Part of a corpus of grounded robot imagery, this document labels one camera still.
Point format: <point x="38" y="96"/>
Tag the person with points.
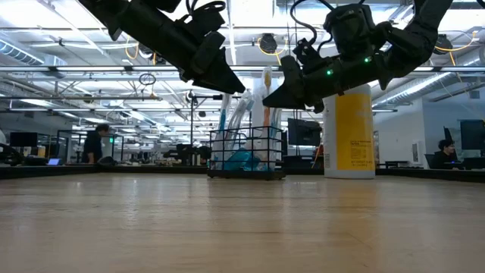
<point x="92" y="146"/>
<point x="447" y="155"/>

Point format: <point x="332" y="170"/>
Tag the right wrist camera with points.
<point x="307" y="51"/>

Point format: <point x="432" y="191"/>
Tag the teal mouthwash bottle white cap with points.
<point x="235" y="161"/>
<point x="254" y="164"/>

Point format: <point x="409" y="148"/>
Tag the light blue toothbrush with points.
<point x="276" y="125"/>

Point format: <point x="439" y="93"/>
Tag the black monitor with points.
<point x="23" y="139"/>
<point x="301" y="132"/>
<point x="473" y="134"/>

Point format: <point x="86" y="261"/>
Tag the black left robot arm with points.
<point x="144" y="26"/>

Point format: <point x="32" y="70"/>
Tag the orange white toothbrush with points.
<point x="267" y="113"/>

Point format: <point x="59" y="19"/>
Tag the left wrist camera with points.
<point x="208" y="49"/>

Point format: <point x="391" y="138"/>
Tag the blue white toothbrush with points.
<point x="242" y="110"/>
<point x="223" y="119"/>

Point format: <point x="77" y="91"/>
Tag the black frame workstation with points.
<point x="76" y="131"/>

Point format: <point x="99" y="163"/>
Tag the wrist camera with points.
<point x="208" y="49"/>
<point x="307" y="51"/>

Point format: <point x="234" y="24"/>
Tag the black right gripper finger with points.
<point x="290" y="95"/>

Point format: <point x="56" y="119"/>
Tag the open laptop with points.
<point x="54" y="162"/>

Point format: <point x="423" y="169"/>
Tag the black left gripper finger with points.
<point x="219" y="79"/>

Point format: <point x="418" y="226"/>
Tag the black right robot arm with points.
<point x="417" y="38"/>

